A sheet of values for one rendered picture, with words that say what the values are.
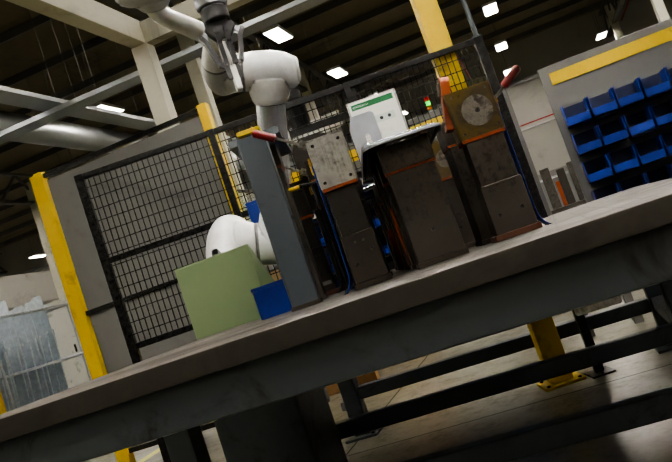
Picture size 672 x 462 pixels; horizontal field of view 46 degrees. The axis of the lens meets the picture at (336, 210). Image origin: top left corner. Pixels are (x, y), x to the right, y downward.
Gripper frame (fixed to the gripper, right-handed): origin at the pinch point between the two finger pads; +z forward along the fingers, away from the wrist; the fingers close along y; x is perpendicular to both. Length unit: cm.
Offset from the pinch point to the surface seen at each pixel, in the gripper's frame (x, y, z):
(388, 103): 120, 80, -6
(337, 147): -31.4, 12.2, 31.0
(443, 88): -36, 40, 26
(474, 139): -39, 42, 40
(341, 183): -31, 10, 39
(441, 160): 25, 57, 35
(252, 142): -17.2, -4.1, 21.5
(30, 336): 1071, -245, -7
